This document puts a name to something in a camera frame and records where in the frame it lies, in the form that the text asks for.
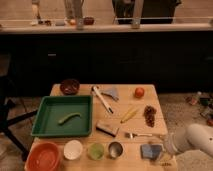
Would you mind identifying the red grape bunch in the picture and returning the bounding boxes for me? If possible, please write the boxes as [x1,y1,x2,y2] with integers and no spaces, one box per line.
[144,106,157,127]

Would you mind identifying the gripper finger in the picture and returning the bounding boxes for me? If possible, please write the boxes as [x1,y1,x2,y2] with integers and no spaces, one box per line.
[152,146,164,160]
[151,135,165,144]

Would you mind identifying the orange plastic bowl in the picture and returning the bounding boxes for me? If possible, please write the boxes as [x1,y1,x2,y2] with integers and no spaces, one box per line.
[25,142,61,171]

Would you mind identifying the green plastic cup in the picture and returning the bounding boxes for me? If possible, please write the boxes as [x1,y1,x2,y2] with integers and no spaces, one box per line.
[87,143,104,160]

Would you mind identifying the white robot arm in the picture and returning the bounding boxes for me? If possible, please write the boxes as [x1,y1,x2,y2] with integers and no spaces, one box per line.
[153,124,213,161]

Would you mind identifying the silver fork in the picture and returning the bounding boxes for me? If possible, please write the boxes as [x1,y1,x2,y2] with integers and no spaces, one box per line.
[124,132,161,139]

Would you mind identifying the brown wooden block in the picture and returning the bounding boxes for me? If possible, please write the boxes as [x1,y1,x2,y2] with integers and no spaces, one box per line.
[96,121,119,137]

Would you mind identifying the blue sponge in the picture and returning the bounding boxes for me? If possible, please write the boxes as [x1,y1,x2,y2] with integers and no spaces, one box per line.
[140,144,162,160]

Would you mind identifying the small metal cup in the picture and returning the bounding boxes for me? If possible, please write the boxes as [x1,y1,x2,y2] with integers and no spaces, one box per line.
[108,142,123,159]

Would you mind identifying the dark red bowl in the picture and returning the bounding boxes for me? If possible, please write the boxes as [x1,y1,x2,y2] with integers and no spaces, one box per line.
[60,79,80,95]

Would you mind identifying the white paper cup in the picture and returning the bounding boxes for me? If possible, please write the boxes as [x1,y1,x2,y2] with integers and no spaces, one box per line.
[64,140,83,160]

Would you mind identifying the orange tomato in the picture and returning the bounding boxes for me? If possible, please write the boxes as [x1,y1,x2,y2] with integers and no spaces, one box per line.
[134,87,145,98]

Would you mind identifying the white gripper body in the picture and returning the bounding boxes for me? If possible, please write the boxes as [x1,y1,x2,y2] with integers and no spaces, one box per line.
[163,133,188,155]

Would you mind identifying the black office chair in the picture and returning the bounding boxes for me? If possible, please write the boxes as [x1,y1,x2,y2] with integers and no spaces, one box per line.
[0,54,37,161]

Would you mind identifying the green plastic tray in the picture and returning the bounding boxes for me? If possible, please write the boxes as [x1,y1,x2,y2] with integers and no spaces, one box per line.
[31,95,93,137]

